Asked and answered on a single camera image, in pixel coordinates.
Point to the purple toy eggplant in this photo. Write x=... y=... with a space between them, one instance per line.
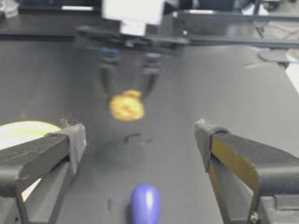
x=146 y=204

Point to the yellow plate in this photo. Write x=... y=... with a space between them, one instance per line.
x=23 y=132

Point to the brown toy chicken wing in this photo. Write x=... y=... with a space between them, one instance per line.
x=126 y=106

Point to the black frame bar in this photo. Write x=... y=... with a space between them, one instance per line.
x=240 y=15

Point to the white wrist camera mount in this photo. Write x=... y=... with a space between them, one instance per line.
x=132 y=11

